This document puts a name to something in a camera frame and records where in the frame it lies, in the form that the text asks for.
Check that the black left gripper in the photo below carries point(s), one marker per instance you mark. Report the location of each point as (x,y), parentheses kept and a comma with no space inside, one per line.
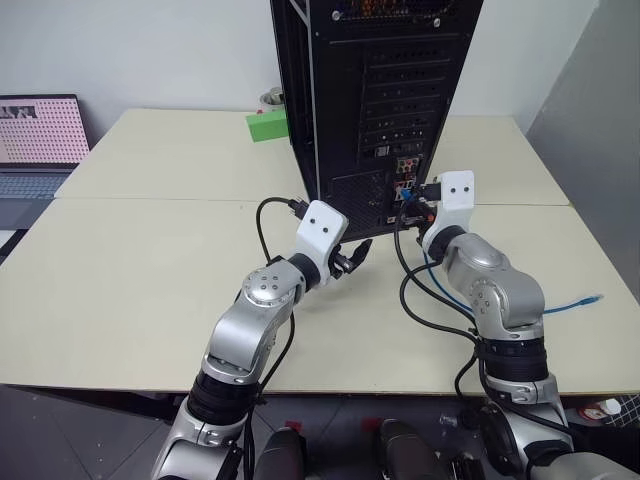
(341,262)

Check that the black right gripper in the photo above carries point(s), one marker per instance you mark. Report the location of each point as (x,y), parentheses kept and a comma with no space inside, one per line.
(424,216)

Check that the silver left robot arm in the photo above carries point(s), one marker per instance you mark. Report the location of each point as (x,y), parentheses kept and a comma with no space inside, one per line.
(240,330)

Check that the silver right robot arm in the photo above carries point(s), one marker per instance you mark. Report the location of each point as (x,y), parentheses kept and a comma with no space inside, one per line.
(505,295)

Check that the black computer tower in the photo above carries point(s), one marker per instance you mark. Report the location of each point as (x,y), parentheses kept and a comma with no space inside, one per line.
(380,75)

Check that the green box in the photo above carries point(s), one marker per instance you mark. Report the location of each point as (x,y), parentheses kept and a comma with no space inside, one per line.
(267,127)

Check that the metal cup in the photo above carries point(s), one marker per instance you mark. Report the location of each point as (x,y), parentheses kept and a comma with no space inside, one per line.
(272,97)

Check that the dark rounded shape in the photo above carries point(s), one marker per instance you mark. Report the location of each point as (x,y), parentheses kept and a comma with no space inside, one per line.
(405,450)
(280,455)

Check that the red and white small object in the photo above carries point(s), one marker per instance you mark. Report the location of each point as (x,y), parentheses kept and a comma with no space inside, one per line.
(597,410)

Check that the black grid cutting mat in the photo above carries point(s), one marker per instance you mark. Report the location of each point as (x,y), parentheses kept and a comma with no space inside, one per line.
(631,402)

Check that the silver robot torso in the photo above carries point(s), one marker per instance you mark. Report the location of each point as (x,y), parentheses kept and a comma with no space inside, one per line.
(590,467)

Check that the grey open laptop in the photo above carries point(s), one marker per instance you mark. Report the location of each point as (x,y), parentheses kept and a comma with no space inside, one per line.
(35,130)

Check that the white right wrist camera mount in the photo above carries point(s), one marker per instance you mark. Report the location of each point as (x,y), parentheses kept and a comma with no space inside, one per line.
(457,192)

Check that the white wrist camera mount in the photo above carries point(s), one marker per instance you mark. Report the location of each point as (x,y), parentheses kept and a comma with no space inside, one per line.
(320,225)
(457,192)

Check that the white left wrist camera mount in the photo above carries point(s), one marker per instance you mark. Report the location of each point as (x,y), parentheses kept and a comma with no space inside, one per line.
(320,225)

